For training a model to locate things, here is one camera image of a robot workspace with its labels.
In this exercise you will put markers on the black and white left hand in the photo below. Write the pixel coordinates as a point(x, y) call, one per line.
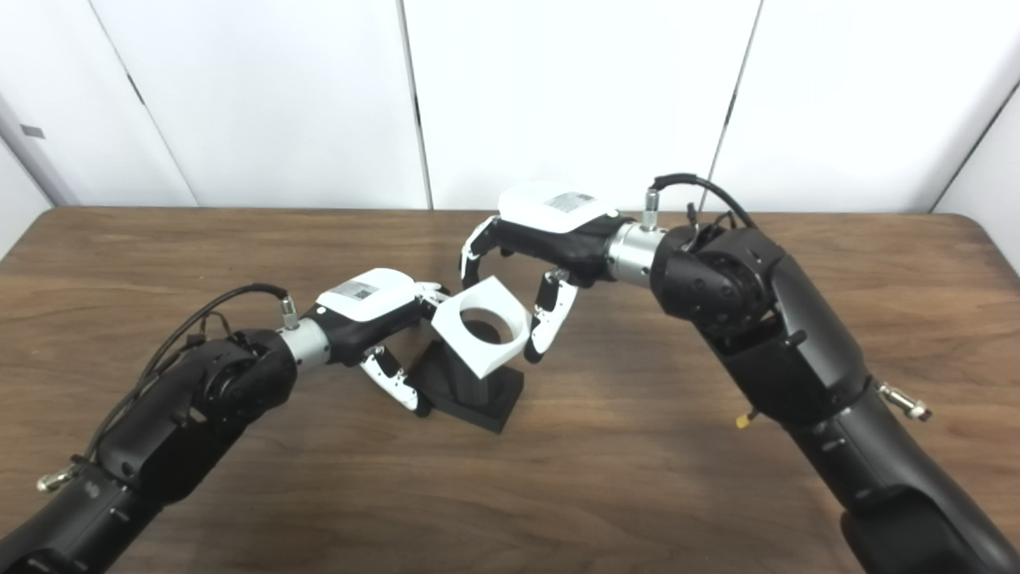
point(362, 307)

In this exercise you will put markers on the black and white right hand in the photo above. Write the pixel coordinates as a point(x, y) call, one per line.
point(558, 227)

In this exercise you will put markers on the white square piece with hole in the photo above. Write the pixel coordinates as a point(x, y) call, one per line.
point(494, 360)

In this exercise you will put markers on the black peg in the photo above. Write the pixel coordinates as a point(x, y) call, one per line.
point(478, 399)

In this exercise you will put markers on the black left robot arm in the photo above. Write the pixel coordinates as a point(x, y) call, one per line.
point(175, 422)

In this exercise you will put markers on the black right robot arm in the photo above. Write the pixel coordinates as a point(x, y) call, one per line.
point(797, 343)

